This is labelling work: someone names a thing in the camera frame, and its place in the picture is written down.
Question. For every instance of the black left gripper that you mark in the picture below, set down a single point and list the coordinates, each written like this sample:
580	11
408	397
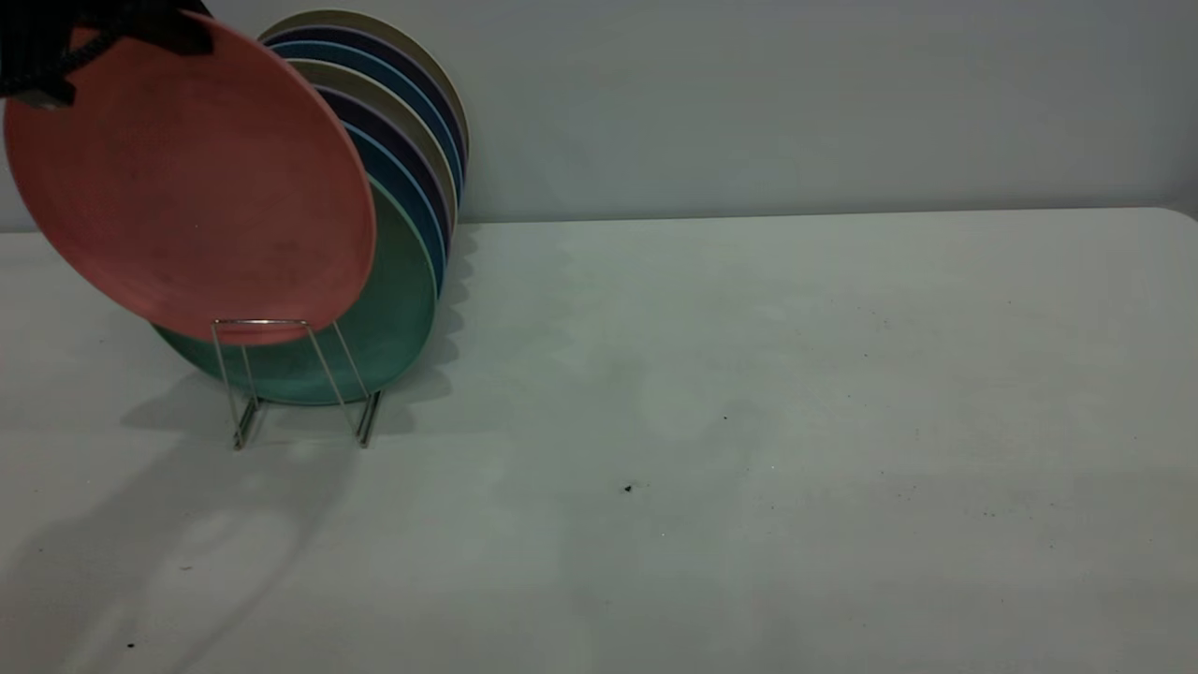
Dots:
37	33

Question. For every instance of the pink plate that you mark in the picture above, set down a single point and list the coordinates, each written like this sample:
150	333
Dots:
187	187

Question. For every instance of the blue plate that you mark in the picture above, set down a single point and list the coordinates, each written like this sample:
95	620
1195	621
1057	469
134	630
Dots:
412	201
374	61

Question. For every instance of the beige plate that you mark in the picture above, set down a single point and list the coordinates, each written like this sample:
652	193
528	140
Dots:
374	21
374	86

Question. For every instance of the dark purple plate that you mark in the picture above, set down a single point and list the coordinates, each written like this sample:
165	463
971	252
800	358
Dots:
393	45
393	131

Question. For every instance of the green plate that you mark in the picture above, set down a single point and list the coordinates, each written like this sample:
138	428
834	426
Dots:
393	318

